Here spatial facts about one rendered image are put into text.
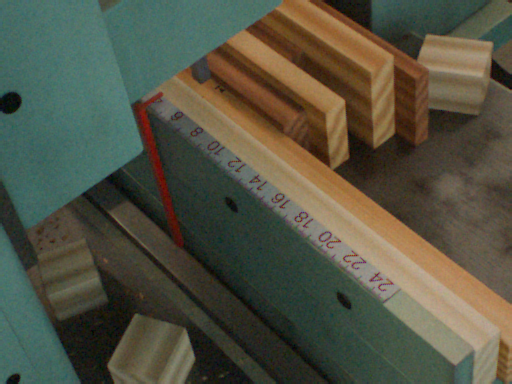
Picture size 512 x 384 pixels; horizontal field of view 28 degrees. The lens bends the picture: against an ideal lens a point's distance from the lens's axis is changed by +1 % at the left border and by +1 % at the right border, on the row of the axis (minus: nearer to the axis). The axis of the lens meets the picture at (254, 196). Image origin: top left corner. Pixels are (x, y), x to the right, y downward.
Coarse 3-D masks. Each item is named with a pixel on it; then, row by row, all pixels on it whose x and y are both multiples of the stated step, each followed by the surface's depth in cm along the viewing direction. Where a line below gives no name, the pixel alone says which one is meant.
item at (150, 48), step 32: (128, 0) 54; (160, 0) 56; (192, 0) 58; (224, 0) 59; (256, 0) 61; (128, 32) 56; (160, 32) 57; (192, 32) 59; (224, 32) 61; (128, 64) 57; (160, 64) 59; (128, 96) 58
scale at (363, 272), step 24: (144, 96) 66; (168, 120) 64; (192, 120) 64; (192, 144) 63; (216, 144) 62; (240, 168) 61; (264, 192) 59; (288, 216) 58; (312, 240) 57; (336, 240) 57; (336, 264) 56; (360, 264) 55; (384, 288) 54
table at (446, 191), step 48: (384, 144) 68; (432, 144) 68; (480, 144) 67; (192, 192) 68; (384, 192) 66; (432, 192) 65; (480, 192) 65; (240, 240) 66; (432, 240) 63; (480, 240) 62; (288, 288) 64; (336, 336) 62
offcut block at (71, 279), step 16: (80, 240) 75; (48, 256) 74; (64, 256) 74; (80, 256) 74; (48, 272) 73; (64, 272) 73; (80, 272) 73; (96, 272) 73; (48, 288) 72; (64, 288) 72; (80, 288) 73; (96, 288) 73; (64, 304) 73; (80, 304) 74; (96, 304) 75
